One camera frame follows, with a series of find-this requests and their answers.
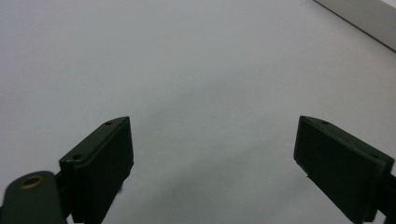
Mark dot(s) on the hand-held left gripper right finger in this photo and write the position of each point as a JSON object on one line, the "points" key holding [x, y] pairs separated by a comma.
{"points": [[339, 168]]}

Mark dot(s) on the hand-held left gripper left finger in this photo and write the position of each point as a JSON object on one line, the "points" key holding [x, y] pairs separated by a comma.
{"points": [[96, 165]]}

